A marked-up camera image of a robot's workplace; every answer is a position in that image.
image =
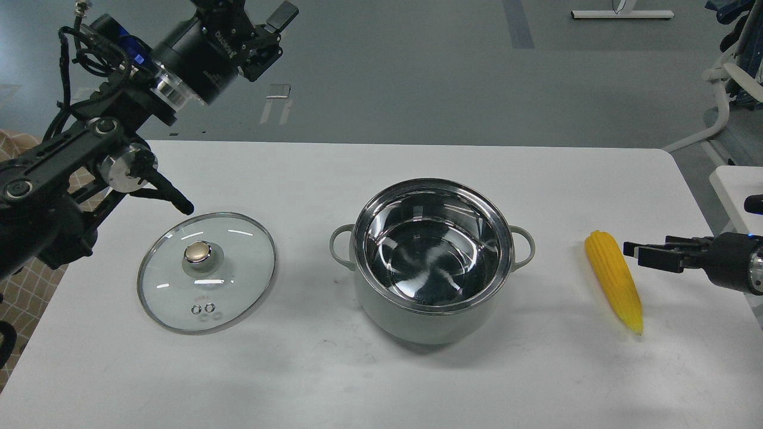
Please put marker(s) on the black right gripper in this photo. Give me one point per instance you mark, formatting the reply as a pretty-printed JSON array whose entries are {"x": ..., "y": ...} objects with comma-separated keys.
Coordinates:
[{"x": 730, "y": 259}]

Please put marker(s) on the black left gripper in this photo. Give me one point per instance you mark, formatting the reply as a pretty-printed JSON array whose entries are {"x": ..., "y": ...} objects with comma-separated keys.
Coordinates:
[{"x": 207, "y": 51}]

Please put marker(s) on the glass pot lid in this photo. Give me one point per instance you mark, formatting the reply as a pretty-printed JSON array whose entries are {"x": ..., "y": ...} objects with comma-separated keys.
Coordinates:
[{"x": 207, "y": 273}]

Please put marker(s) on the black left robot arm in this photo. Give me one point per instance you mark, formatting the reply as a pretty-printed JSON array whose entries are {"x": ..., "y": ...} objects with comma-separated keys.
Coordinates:
[{"x": 55, "y": 195}]

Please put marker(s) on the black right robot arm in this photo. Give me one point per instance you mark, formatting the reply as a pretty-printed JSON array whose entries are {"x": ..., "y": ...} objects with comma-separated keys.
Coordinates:
[{"x": 628, "y": 248}]

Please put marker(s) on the yellow toy corn cob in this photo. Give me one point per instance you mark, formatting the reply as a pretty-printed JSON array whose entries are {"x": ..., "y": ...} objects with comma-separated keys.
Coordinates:
[{"x": 615, "y": 279}]

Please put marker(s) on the grey steel cooking pot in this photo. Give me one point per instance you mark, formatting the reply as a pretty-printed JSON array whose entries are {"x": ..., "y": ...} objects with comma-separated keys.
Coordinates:
[{"x": 429, "y": 257}]

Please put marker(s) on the white side table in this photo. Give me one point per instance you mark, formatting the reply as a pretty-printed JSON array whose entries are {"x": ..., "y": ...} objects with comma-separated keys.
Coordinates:
[{"x": 733, "y": 184}]

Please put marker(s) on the white stand base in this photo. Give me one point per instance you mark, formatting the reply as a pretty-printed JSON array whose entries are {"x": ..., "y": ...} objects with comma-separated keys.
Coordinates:
[{"x": 625, "y": 10}]

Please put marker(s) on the beige checkered cloth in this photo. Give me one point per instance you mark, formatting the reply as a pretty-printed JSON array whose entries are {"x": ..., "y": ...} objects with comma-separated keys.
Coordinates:
[{"x": 28, "y": 292}]

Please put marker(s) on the white chair frame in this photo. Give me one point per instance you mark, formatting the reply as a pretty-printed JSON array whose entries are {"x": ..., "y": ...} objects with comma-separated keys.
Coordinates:
[{"x": 735, "y": 76}]

